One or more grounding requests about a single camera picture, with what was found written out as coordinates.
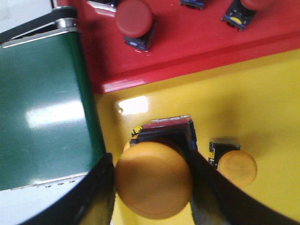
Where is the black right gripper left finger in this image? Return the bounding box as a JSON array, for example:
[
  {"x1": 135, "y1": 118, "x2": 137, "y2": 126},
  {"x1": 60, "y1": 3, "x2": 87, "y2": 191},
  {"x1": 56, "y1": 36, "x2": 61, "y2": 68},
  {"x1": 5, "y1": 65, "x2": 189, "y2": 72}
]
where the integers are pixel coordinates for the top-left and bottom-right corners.
[{"x1": 23, "y1": 153, "x2": 115, "y2": 225}]

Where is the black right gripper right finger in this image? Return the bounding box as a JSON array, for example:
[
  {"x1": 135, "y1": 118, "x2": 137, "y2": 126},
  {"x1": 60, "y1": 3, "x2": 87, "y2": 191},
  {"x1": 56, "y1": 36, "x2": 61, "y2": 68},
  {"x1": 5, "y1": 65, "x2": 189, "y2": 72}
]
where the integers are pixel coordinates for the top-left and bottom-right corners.
[{"x1": 185, "y1": 150, "x2": 298, "y2": 225}]

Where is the yellow mushroom push button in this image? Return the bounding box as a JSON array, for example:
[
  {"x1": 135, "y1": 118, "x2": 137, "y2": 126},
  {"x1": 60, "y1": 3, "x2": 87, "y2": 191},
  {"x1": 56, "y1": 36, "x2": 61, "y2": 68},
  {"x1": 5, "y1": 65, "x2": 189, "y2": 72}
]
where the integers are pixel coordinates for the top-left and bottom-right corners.
[
  {"x1": 208, "y1": 139, "x2": 258, "y2": 188},
  {"x1": 115, "y1": 115, "x2": 197, "y2": 219}
]

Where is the red mushroom push button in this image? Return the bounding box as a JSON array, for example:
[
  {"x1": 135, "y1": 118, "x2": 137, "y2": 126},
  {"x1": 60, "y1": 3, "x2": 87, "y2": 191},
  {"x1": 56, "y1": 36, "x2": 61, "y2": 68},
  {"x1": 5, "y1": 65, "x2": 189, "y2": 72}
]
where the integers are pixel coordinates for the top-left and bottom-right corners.
[
  {"x1": 221, "y1": 0, "x2": 274, "y2": 31},
  {"x1": 115, "y1": 0, "x2": 156, "y2": 52},
  {"x1": 179, "y1": 0, "x2": 206, "y2": 10}
]

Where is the green conveyor belt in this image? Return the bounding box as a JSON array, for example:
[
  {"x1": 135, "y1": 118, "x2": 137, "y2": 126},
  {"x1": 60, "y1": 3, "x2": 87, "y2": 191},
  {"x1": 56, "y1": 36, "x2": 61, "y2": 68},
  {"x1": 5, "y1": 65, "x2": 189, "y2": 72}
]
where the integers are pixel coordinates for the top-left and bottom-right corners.
[{"x1": 0, "y1": 31, "x2": 106, "y2": 192}]

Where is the yellow plastic tray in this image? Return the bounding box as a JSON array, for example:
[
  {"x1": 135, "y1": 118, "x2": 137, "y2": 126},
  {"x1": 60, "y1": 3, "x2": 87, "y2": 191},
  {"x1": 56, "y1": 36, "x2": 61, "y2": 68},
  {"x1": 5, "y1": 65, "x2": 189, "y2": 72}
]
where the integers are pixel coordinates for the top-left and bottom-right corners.
[{"x1": 96, "y1": 50, "x2": 300, "y2": 220}]

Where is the red plastic tray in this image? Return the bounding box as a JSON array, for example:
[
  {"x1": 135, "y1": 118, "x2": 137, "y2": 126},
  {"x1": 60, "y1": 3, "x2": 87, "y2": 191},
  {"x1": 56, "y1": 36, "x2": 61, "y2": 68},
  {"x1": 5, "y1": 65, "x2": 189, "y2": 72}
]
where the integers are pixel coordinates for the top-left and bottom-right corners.
[{"x1": 58, "y1": 0, "x2": 300, "y2": 93}]

